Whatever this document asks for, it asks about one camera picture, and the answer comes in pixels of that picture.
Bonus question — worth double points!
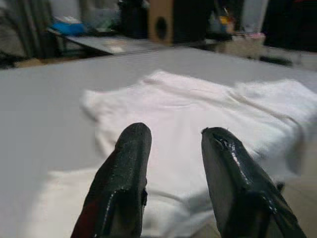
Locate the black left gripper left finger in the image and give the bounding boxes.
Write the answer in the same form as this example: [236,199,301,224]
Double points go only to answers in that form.
[70,122,152,238]

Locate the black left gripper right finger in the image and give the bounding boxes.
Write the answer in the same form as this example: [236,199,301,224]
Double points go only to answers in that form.
[201,126,308,238]

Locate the white printed t-shirt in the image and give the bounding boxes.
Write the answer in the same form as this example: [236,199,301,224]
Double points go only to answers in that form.
[48,70,317,238]

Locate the large grey table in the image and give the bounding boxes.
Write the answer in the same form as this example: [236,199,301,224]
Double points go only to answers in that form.
[0,47,317,238]

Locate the small grey table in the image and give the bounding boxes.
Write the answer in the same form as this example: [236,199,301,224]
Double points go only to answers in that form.
[47,27,159,54]

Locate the black wooden speaker box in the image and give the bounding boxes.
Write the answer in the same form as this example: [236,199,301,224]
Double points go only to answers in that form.
[148,0,209,45]

